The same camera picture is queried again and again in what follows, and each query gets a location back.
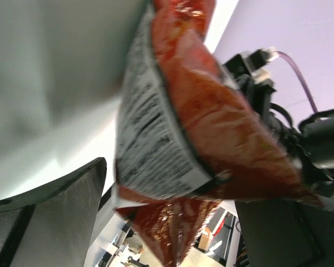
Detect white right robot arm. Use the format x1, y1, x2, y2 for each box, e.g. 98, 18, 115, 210
223, 48, 334, 199

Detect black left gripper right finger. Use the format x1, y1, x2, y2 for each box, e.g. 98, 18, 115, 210
235, 200, 334, 267

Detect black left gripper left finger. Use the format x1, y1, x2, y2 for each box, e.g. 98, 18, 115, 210
0, 157, 106, 266

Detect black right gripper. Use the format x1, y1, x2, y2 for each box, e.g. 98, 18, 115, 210
223, 48, 309, 184

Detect red Doritos bag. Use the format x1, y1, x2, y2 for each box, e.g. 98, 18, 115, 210
115, 1, 321, 266

